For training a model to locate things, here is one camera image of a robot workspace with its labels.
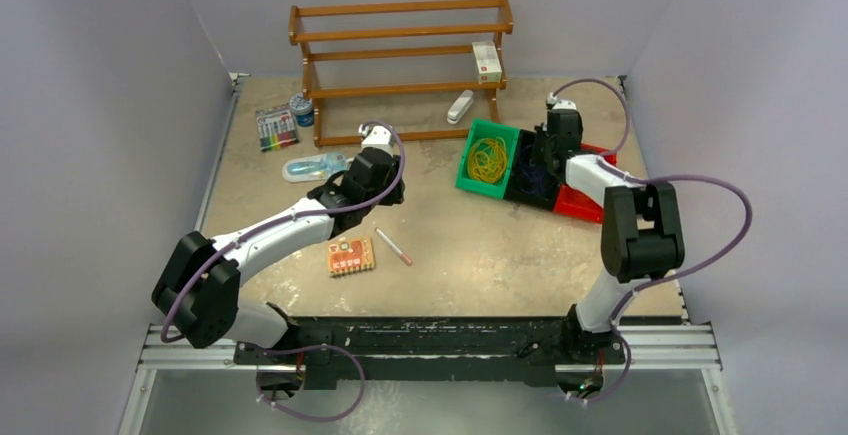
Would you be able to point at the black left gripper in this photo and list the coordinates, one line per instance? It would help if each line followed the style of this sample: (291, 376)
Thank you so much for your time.
(394, 171)

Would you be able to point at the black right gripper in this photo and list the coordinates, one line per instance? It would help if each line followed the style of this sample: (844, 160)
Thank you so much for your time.
(541, 136)

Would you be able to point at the black plastic bin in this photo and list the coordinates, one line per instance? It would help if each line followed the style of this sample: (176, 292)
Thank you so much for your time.
(529, 184)

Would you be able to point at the red plastic bin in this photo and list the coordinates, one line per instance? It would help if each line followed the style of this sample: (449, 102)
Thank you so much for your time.
(575, 204)

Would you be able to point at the green plastic bin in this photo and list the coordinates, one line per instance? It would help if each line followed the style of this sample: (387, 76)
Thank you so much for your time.
(485, 165)

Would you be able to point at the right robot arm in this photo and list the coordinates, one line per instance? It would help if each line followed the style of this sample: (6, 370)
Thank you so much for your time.
(641, 234)

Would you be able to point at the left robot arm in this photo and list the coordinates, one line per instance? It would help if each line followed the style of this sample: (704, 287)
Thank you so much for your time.
(198, 291)

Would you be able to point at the blue toothbrush blister pack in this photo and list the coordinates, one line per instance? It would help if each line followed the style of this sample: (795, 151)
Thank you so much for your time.
(315, 168)

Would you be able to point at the orange snack packet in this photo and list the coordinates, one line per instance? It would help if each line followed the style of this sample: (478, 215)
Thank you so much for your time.
(350, 257)

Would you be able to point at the blue round tin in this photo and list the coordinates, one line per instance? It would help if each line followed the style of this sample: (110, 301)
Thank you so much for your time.
(303, 110)

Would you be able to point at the red marker pen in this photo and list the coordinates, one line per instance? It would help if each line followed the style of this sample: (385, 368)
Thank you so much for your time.
(393, 247)

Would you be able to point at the white cardboard box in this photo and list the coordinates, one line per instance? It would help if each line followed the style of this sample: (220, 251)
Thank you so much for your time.
(487, 61)

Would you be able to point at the white stapler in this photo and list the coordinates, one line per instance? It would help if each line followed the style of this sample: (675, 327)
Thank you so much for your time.
(460, 107)

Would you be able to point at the marker pen set pack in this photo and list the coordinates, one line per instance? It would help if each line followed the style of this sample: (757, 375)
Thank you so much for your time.
(276, 127)

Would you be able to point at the wooden shelf rack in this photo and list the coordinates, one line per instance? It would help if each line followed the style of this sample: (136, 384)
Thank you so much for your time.
(299, 35)

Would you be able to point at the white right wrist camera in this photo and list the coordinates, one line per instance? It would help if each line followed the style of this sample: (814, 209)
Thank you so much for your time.
(556, 104)

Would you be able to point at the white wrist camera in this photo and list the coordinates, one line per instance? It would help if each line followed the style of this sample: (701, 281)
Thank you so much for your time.
(377, 136)
(556, 104)

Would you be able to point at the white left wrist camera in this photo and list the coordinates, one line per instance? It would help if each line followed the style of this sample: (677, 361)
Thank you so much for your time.
(377, 136)

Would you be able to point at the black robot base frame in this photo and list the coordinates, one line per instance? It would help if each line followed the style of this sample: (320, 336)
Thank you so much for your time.
(525, 349)

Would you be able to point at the aluminium rail frame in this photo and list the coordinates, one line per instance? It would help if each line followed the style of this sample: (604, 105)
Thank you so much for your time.
(642, 246)

